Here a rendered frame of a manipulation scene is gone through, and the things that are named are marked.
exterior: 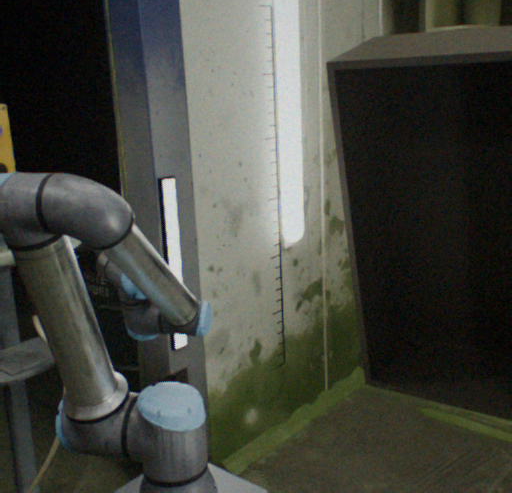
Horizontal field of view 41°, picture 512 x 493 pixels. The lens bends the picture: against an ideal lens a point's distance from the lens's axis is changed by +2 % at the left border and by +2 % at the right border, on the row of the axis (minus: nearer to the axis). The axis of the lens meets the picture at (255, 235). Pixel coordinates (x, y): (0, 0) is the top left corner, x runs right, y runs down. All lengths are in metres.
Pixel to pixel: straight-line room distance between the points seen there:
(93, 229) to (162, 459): 0.58
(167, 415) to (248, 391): 1.39
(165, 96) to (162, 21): 0.24
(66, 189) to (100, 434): 0.62
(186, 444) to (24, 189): 0.67
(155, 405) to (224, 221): 1.17
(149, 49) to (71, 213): 1.13
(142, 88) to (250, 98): 0.52
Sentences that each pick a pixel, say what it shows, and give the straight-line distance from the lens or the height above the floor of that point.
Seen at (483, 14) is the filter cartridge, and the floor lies 1.78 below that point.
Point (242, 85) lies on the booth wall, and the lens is 2.66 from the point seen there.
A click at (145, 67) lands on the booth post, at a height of 1.64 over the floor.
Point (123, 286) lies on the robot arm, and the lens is 1.75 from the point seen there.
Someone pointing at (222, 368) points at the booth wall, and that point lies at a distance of 2.78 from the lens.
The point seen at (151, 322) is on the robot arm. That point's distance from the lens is 1.79.
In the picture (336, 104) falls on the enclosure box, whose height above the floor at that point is 1.50.
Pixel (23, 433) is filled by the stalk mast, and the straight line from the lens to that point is 2.52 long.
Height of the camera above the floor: 1.65
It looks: 14 degrees down
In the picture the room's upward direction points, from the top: 3 degrees counter-clockwise
